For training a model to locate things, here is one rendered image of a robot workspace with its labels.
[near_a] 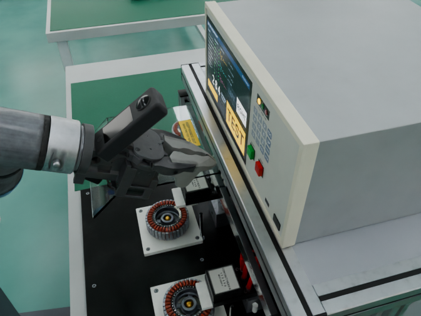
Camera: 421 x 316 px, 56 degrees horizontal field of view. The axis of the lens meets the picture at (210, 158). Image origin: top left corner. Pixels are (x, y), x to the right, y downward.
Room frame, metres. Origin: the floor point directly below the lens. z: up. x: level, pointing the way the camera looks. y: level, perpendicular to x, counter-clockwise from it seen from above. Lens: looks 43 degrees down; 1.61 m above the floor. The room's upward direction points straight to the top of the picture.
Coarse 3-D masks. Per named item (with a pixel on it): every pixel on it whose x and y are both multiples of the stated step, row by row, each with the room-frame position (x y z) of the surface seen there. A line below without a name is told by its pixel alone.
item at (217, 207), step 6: (210, 204) 0.69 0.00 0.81; (216, 204) 0.67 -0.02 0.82; (210, 210) 0.69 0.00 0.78; (216, 210) 0.66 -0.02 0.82; (222, 210) 0.65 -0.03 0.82; (216, 216) 0.64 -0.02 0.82; (222, 216) 0.65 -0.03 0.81; (216, 222) 0.64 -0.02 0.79; (222, 222) 0.65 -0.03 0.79; (228, 222) 0.65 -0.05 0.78
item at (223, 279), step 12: (216, 276) 0.44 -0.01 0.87; (228, 276) 0.44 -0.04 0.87; (240, 276) 0.45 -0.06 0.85; (264, 276) 0.45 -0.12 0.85; (204, 288) 0.43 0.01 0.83; (216, 288) 0.41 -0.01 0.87; (228, 288) 0.41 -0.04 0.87; (240, 288) 0.41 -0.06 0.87; (252, 288) 0.42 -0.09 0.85; (204, 300) 0.41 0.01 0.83; (216, 300) 0.39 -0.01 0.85; (228, 300) 0.40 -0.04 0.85
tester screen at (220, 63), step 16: (208, 32) 0.74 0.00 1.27; (208, 48) 0.74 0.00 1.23; (224, 48) 0.64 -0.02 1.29; (208, 64) 0.74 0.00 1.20; (224, 64) 0.63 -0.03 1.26; (208, 80) 0.74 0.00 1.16; (224, 80) 0.63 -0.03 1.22; (240, 80) 0.55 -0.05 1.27; (224, 96) 0.63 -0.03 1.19; (240, 96) 0.55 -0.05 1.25
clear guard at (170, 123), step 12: (168, 108) 0.76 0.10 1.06; (180, 108) 0.76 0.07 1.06; (192, 108) 0.76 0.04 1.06; (108, 120) 0.72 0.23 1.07; (168, 120) 0.72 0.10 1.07; (180, 120) 0.72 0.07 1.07; (192, 120) 0.72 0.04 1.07; (180, 132) 0.68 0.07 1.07; (204, 144) 0.64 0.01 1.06; (216, 168) 0.56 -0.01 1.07; (168, 180) 0.53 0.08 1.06; (96, 192) 0.54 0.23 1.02; (108, 192) 0.51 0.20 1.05; (96, 204) 0.51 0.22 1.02
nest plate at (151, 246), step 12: (144, 216) 0.67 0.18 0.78; (192, 216) 0.67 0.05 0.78; (144, 228) 0.63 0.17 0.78; (192, 228) 0.63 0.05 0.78; (144, 240) 0.59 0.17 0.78; (156, 240) 0.59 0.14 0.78; (180, 240) 0.59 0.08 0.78; (192, 240) 0.59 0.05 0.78; (144, 252) 0.56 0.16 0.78; (156, 252) 0.56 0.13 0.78
